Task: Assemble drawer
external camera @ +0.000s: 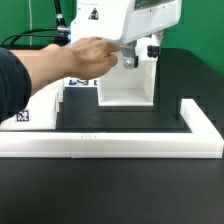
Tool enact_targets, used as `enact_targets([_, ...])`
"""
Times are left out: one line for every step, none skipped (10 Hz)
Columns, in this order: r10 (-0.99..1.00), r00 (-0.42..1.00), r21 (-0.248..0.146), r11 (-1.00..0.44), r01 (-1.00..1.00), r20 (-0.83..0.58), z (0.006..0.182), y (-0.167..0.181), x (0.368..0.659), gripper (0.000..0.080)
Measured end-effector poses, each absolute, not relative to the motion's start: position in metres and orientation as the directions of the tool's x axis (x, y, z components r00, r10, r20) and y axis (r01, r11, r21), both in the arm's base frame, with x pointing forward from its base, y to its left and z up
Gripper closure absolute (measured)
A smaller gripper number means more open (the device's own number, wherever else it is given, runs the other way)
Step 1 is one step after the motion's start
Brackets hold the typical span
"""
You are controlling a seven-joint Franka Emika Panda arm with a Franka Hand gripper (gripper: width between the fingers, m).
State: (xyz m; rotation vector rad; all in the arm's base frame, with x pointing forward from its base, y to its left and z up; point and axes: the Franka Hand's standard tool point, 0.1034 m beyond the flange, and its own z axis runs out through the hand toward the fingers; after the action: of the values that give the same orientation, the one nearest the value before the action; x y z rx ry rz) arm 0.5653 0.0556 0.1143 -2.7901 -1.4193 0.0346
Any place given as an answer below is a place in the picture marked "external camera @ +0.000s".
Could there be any black cable with connector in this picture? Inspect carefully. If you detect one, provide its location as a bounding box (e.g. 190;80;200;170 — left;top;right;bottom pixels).
0;0;72;47

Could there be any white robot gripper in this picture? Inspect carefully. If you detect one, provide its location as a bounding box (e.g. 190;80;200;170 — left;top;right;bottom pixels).
101;0;182;69

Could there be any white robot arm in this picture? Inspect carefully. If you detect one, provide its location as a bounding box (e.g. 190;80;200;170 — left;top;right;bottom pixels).
71;0;182;69

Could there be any person's bare hand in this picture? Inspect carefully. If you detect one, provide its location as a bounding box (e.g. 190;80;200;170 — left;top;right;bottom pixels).
63;37;120;80

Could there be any white L-shaped fence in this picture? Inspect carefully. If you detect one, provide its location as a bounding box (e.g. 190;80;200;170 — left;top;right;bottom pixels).
0;99;224;158

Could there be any white front drawer box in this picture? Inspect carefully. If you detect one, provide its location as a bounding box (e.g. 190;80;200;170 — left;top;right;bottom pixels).
0;89;59;130

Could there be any white drawer cabinet frame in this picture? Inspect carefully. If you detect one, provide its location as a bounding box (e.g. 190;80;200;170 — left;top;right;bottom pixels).
97;31;164;106

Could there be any white marker tag plate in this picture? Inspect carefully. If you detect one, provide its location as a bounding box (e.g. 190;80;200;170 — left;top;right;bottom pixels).
64;77;98;88

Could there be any forearm in dark sleeve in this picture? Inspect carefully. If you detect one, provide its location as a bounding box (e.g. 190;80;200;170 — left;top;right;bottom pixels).
0;45;68;123

